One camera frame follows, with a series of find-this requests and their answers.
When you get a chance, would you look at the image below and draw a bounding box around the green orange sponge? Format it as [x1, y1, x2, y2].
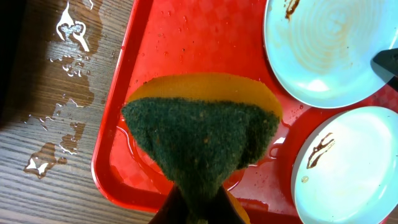
[121, 73, 282, 223]

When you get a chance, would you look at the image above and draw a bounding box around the white plate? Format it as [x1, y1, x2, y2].
[264, 0, 397, 109]
[291, 106, 397, 224]

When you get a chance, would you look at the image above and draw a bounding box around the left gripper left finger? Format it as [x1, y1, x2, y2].
[149, 185, 187, 224]

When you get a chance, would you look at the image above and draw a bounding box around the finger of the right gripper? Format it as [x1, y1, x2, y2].
[373, 48, 398, 77]

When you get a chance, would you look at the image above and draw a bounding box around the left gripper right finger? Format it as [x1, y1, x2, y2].
[214, 187, 244, 224]

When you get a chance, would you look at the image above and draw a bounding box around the red plastic tray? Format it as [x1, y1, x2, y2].
[91, 0, 397, 223]

